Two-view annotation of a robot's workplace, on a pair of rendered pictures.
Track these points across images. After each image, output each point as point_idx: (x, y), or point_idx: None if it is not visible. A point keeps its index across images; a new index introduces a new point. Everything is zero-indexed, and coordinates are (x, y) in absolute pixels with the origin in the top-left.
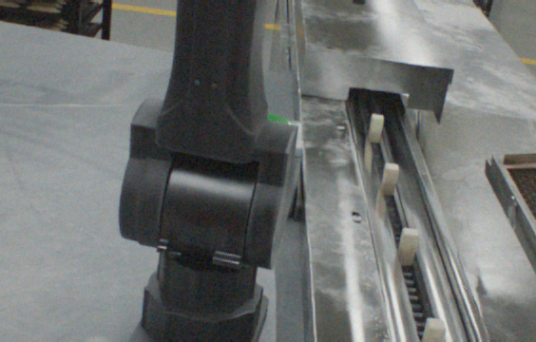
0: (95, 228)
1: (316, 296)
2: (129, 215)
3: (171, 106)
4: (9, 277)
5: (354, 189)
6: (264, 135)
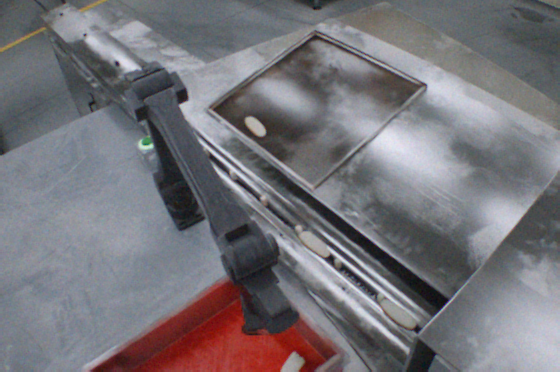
0: (130, 201)
1: None
2: (167, 201)
3: (166, 176)
4: (130, 229)
5: None
6: None
